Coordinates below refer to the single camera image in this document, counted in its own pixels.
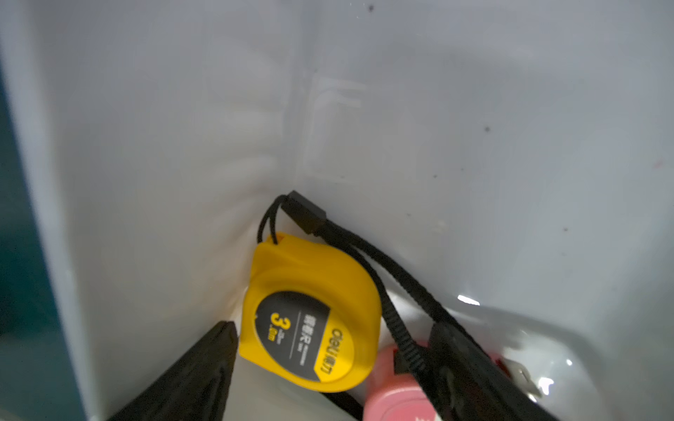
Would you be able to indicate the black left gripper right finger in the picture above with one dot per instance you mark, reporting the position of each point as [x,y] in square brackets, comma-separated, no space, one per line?
[470,386]

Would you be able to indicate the white plastic storage box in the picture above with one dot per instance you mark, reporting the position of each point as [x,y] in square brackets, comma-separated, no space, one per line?
[515,156]

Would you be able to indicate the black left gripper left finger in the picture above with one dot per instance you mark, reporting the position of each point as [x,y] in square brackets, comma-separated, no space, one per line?
[196,387]

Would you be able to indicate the pink tape measure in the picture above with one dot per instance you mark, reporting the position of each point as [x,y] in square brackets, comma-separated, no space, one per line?
[393,393]

